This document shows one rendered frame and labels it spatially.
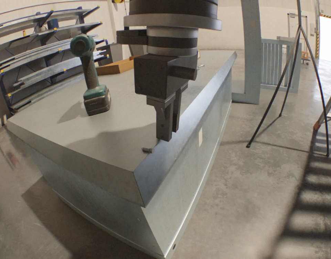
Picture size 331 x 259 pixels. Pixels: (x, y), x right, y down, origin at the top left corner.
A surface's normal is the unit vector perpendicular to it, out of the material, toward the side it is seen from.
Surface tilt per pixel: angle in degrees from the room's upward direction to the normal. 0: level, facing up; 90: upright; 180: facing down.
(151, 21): 91
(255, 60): 90
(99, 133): 0
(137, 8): 87
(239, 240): 0
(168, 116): 90
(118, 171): 67
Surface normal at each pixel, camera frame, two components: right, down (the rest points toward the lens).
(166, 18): -0.13, 0.57
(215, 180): -0.14, -0.85
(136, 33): -0.44, 0.51
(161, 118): -0.40, 0.85
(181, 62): 0.90, 0.28
